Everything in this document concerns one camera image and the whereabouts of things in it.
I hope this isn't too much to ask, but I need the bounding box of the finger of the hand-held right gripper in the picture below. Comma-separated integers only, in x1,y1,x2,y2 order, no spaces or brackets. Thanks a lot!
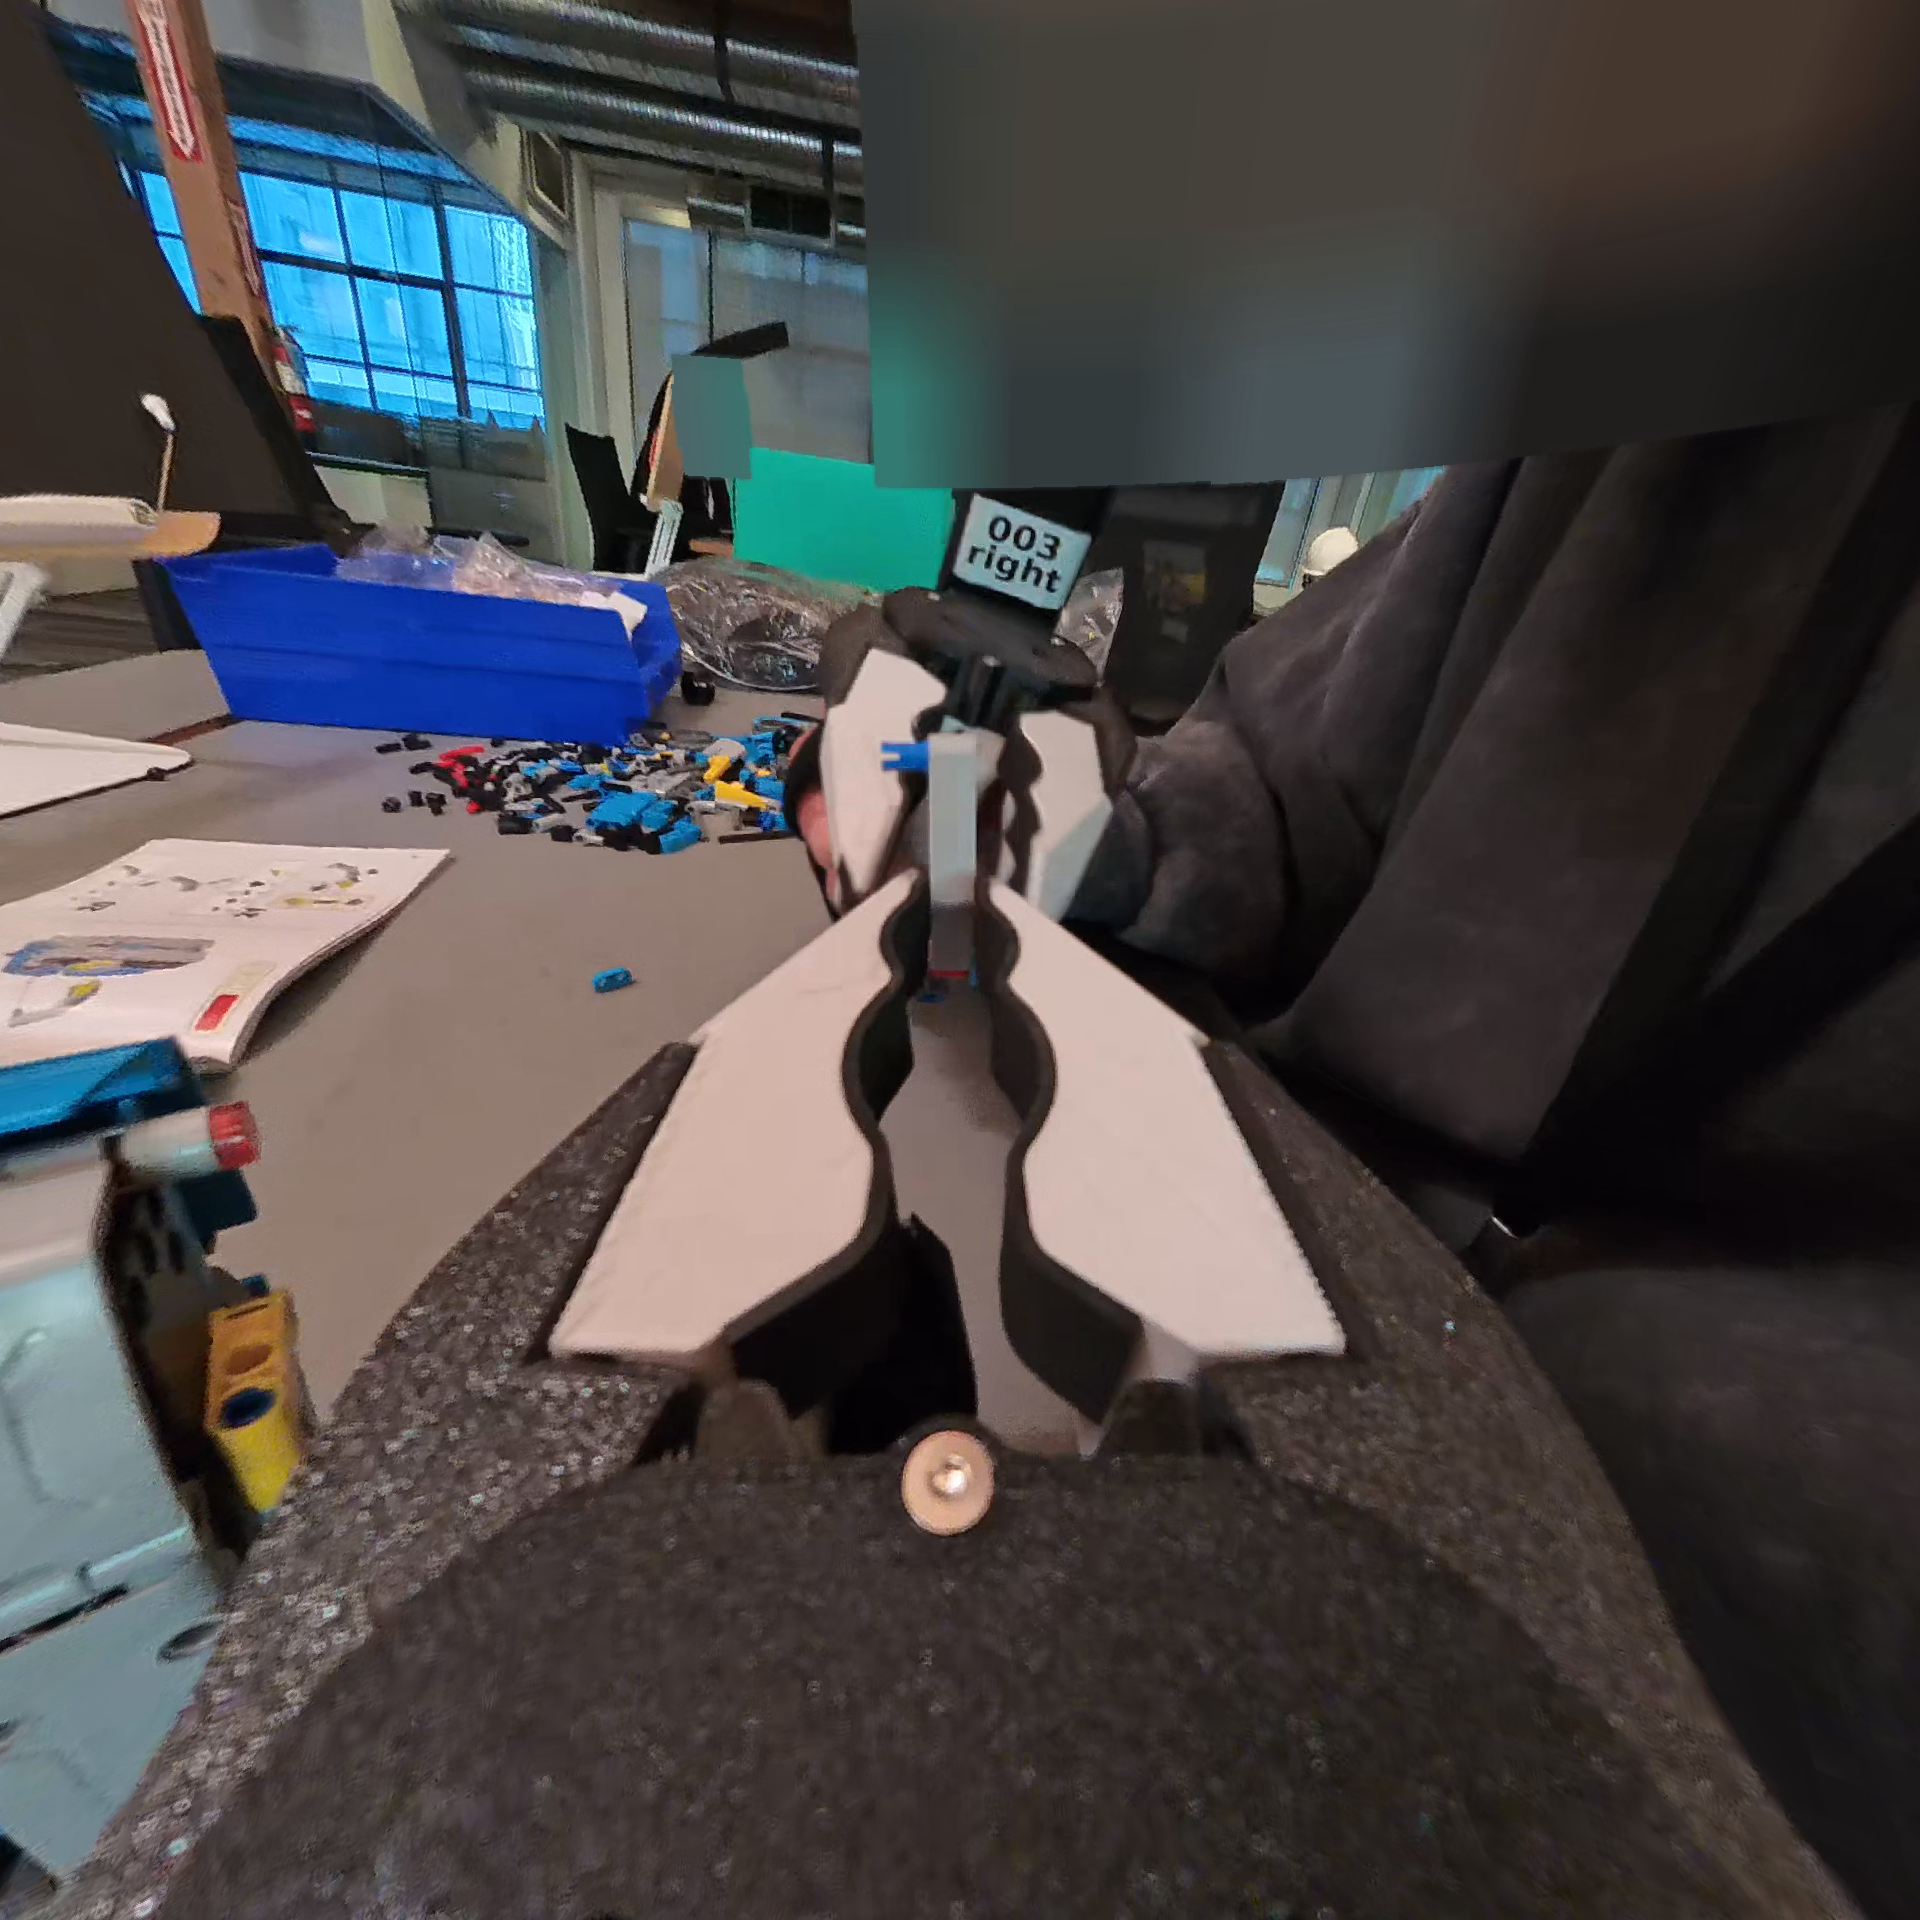
1019,704,1120,923
817,652,953,916

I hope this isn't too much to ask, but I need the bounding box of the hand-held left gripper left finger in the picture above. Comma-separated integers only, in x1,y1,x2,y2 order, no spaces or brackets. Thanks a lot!
549,873,935,1370

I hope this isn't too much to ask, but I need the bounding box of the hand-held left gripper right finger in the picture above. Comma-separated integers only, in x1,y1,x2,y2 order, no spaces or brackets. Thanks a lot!
977,883,1348,1422

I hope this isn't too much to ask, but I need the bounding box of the grey angled beam assembly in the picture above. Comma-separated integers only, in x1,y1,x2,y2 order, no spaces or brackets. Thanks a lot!
883,727,988,976

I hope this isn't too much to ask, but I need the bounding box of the grey desk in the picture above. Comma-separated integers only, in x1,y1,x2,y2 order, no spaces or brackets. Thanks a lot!
0,648,1103,1466

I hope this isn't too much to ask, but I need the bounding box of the white desk stand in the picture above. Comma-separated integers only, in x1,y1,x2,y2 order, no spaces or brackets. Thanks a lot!
0,394,223,819

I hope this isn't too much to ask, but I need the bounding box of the person's right hand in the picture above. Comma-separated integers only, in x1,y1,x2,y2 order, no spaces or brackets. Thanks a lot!
790,731,845,914

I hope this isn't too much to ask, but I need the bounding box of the black mesh office chair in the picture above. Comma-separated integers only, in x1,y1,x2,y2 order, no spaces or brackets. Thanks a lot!
1102,481,1287,726

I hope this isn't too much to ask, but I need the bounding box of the clear plastic bag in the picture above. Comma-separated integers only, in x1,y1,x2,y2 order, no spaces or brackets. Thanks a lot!
335,521,646,615
661,559,1127,699

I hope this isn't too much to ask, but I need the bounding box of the teal upright panel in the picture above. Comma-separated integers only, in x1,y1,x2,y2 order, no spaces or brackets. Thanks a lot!
731,448,963,595

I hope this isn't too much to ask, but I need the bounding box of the pile of loose brick pieces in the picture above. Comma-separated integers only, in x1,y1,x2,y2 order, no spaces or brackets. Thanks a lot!
381,718,798,858

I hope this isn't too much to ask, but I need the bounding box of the blue storage bin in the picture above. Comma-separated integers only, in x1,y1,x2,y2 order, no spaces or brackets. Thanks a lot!
157,545,683,746

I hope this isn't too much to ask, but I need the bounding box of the white instruction booklet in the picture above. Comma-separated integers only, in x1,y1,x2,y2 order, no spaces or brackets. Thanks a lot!
0,836,453,1070

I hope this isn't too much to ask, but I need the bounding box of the large paned window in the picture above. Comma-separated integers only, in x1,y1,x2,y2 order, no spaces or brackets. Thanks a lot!
81,89,549,430

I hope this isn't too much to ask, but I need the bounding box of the blue toy brick robot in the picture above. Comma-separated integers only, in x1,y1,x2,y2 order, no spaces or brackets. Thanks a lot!
0,1038,308,1876

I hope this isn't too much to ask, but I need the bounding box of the black partition board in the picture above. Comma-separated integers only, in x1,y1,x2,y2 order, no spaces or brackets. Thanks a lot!
0,0,355,550

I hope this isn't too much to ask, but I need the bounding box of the black shoulder strap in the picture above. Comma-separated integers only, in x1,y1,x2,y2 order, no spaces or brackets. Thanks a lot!
1477,840,1920,1256

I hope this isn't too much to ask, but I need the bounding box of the silver ventilation duct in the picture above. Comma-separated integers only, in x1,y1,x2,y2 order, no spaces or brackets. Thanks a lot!
398,0,863,170

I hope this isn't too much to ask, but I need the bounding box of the wooden support post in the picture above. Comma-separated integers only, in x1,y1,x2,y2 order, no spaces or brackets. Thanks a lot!
127,0,287,377

